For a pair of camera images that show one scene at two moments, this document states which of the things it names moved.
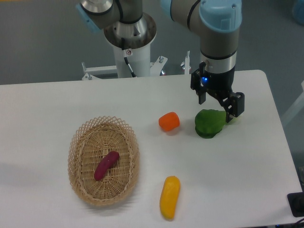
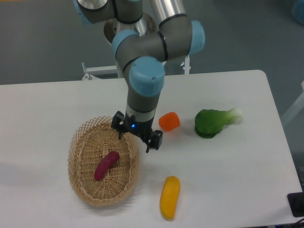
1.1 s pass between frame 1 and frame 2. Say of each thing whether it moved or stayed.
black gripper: moved
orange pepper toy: stayed
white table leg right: stayed
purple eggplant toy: stayed
